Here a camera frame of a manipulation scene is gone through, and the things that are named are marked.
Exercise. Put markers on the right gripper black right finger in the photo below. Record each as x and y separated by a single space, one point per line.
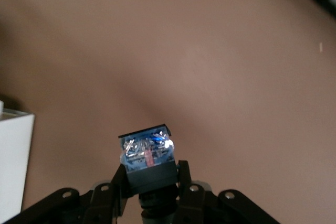
199 203

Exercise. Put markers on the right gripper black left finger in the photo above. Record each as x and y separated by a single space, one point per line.
105 200

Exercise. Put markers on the blue transparent button block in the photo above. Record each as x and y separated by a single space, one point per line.
149 161

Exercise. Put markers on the white drawer cabinet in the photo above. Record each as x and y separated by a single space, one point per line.
13 155

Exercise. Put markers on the tiny tan scrap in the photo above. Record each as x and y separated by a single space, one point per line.
320 47

